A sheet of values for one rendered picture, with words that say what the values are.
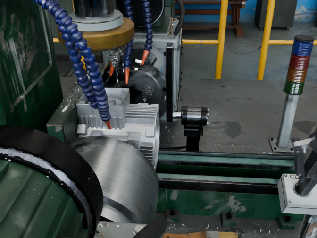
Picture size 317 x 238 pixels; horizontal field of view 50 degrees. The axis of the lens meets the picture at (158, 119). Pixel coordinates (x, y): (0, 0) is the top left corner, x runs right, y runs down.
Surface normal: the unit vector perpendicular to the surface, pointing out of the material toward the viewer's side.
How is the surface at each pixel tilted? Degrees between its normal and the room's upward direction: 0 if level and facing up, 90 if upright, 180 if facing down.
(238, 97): 0
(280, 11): 90
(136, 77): 90
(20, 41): 90
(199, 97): 0
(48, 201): 49
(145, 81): 90
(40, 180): 40
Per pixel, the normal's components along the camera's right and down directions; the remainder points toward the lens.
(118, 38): 0.66, 0.38
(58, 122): -0.01, -0.86
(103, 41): 0.33, 0.48
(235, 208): -0.09, 0.51
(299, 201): -0.04, -0.58
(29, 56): 1.00, 0.04
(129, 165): 0.57, -0.68
